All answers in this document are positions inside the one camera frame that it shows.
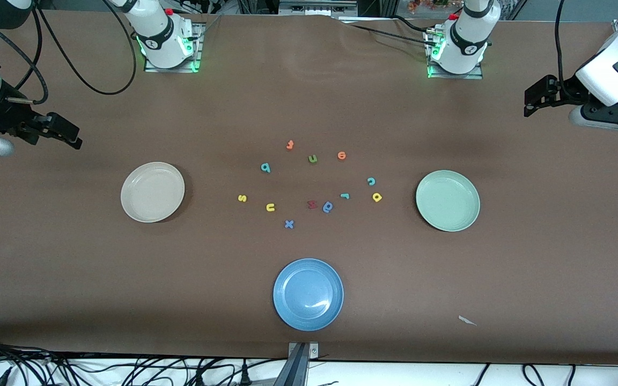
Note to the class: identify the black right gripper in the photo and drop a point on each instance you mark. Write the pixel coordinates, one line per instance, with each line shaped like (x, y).
(4, 116)

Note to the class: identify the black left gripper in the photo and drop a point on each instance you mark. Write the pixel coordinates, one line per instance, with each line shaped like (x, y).
(564, 91)

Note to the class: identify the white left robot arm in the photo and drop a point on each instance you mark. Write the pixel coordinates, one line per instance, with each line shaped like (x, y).
(467, 37)

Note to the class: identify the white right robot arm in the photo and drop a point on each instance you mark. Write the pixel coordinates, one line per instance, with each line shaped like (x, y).
(161, 37)

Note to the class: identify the beige brown plate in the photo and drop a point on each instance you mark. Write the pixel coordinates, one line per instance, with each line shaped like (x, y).
(152, 192)

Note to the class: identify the light green plate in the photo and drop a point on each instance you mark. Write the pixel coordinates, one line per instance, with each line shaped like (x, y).
(447, 201)

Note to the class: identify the blue foam letter x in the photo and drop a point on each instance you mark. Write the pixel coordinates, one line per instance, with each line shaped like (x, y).
(289, 224)

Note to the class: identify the white paper scrap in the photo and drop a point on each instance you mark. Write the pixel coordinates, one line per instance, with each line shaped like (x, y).
(466, 320)

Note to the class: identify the grey equipment box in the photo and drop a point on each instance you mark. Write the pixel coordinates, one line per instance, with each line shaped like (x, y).
(314, 8)

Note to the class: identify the blue foam letter a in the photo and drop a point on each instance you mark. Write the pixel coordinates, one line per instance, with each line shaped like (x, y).
(328, 207)

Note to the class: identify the black power plug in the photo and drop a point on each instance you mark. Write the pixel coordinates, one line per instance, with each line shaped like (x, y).
(199, 379)
(245, 377)

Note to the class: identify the blue plate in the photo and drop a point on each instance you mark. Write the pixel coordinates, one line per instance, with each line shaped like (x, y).
(308, 295)

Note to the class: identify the dark grey metal bar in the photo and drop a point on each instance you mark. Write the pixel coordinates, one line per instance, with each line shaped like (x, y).
(294, 372)

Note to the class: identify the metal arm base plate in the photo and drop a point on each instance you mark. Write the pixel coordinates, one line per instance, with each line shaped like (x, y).
(197, 61)
(475, 76)

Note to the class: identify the small metal bracket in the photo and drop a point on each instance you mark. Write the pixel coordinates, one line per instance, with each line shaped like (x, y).
(313, 351)

